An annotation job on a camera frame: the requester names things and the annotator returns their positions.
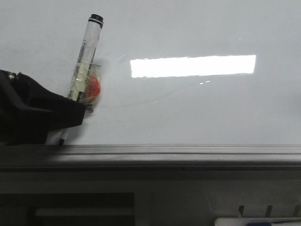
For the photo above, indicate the white whiteboard with aluminium frame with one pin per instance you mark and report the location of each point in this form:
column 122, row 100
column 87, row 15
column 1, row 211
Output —
column 185, row 83

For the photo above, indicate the white black whiteboard marker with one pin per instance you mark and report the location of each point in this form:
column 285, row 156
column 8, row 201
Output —
column 85, row 59

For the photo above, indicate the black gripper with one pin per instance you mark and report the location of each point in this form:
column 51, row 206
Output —
column 28, row 115

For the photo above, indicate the red magnet taped to marker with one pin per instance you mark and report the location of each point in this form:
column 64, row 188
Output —
column 89, row 85

